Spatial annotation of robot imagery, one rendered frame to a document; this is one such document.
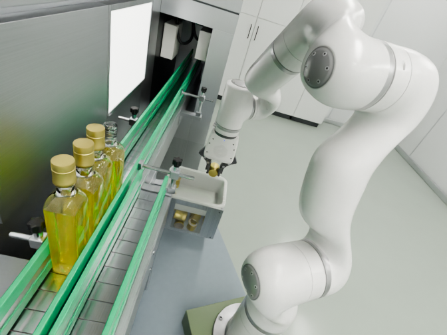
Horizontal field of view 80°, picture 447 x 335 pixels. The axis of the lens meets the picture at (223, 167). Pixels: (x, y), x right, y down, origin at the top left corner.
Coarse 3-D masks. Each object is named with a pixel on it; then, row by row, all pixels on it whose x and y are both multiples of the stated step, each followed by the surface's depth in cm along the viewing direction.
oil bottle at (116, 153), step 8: (120, 144) 62; (104, 152) 59; (112, 152) 60; (120, 152) 62; (112, 160) 60; (120, 160) 63; (120, 168) 65; (112, 176) 63; (120, 176) 67; (112, 184) 64; (120, 184) 69; (112, 192) 66
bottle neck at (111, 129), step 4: (104, 124) 57; (108, 124) 59; (112, 124) 59; (116, 124) 59; (108, 128) 57; (112, 128) 58; (116, 128) 59; (108, 132) 58; (112, 132) 58; (116, 132) 59; (108, 136) 58; (112, 136) 59; (116, 136) 60; (108, 140) 59; (112, 140) 59; (108, 144) 60; (112, 144) 60
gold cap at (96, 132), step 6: (90, 126) 52; (96, 126) 52; (102, 126) 53; (90, 132) 51; (96, 132) 51; (102, 132) 52; (90, 138) 52; (96, 138) 52; (102, 138) 53; (96, 144) 53; (102, 144) 54; (96, 150) 53
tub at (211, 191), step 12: (180, 168) 103; (168, 180) 95; (180, 180) 105; (192, 180) 105; (204, 180) 105; (216, 180) 105; (180, 192) 102; (192, 192) 104; (204, 192) 106; (216, 192) 107; (204, 204) 90; (216, 204) 92
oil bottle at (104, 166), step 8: (96, 160) 55; (104, 160) 56; (96, 168) 55; (104, 168) 56; (112, 168) 60; (104, 176) 56; (104, 184) 58; (104, 192) 59; (104, 200) 61; (104, 208) 62
